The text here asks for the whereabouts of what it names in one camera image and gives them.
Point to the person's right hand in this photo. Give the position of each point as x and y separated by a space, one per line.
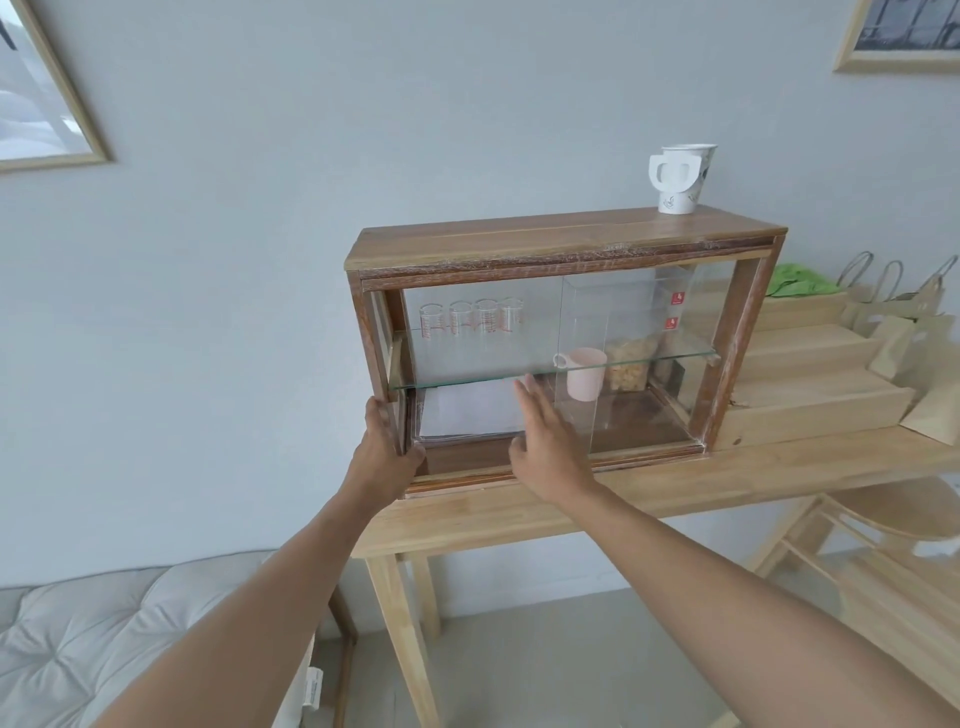
555 457

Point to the person's left hand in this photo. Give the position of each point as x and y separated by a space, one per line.
379 469

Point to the person's left thumb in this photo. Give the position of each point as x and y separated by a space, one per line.
416 456

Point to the person's right thumb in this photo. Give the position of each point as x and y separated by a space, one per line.
520 459

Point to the person's right middle finger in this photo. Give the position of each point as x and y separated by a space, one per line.
541 401

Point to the sliding glass cabinet door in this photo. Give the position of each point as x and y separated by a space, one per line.
480 360

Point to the wooden glass display cabinet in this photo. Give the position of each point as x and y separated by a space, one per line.
540 240

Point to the person's left forearm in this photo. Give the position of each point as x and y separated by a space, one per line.
262 615

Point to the person's right forearm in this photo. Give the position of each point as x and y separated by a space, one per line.
735 607

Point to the pink plastic cup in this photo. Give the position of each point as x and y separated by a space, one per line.
586 375

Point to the white paper sheet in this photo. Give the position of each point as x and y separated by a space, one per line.
469 412

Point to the clear glass measuring cup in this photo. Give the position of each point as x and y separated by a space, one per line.
511 315
487 317
430 321
459 319

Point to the clear jar of snacks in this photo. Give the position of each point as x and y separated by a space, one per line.
630 366

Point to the clear acrylic box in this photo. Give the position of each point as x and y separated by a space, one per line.
637 300

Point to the glass cabinet shelf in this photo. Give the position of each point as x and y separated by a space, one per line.
675 360

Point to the light wooden table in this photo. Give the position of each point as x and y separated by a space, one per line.
750 480

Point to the white fabric tag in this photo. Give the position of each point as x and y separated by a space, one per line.
313 688

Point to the wooden stepped riser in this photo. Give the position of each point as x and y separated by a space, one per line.
810 390

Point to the green cloth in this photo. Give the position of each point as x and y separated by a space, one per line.
802 281

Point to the light wooden chair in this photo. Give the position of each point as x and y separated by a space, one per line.
892 510

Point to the grey tufted cushion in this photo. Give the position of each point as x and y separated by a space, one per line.
90 637

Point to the flat brown paper bag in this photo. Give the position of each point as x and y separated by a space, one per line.
937 412

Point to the wooden sofa frame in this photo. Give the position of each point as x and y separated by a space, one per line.
346 652

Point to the small wooden picture frame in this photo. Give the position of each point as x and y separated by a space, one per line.
900 37

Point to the large wooden picture frame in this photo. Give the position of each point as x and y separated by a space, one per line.
30 97

